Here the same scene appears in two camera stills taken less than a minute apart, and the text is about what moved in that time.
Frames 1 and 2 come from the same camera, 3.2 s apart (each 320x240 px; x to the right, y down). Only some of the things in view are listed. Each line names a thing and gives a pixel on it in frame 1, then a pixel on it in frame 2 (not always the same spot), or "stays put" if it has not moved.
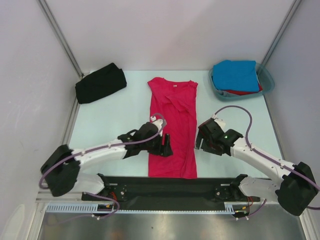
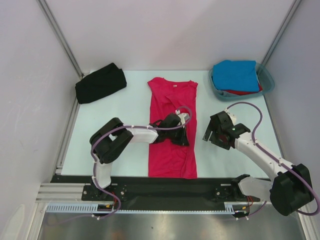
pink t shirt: [176, 101] stays put
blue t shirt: [237, 75] stays put
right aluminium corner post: [283, 26] stays put
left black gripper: [164, 150] -> [183, 139]
